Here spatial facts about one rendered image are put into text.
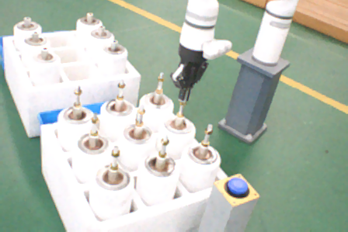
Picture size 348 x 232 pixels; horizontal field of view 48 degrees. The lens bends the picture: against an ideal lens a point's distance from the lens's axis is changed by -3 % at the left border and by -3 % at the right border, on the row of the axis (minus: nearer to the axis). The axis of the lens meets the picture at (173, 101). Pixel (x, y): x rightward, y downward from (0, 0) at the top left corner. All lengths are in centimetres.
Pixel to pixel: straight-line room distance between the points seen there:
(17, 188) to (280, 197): 80
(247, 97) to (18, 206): 82
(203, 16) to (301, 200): 73
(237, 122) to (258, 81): 20
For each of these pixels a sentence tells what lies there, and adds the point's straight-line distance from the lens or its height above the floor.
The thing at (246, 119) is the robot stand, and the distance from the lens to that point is 146.
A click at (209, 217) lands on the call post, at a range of 89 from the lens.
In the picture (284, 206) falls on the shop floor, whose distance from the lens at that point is 132.
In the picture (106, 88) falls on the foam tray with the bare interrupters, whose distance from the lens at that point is 136.
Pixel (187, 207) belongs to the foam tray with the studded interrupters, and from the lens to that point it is 97.
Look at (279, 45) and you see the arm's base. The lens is 136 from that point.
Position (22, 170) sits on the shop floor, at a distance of 127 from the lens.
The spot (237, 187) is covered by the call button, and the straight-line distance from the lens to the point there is 82.
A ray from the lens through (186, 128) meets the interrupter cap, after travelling 106.
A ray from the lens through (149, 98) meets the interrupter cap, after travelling 114.
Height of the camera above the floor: 88
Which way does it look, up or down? 33 degrees down
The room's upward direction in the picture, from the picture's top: 12 degrees clockwise
